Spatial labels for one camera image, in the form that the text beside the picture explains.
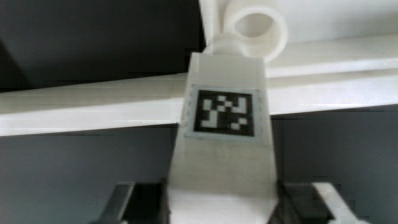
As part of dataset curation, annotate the white table leg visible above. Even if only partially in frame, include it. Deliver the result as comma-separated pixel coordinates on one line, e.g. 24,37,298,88
167,33,280,224

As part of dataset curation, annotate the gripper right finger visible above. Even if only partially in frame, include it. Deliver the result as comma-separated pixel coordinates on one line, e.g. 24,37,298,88
275,182,369,224

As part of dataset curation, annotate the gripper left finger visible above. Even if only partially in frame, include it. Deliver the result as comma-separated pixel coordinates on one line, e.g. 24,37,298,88
90,182,168,224

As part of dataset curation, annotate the white square table top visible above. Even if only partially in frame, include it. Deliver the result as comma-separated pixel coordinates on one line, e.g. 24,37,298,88
0,0,398,136

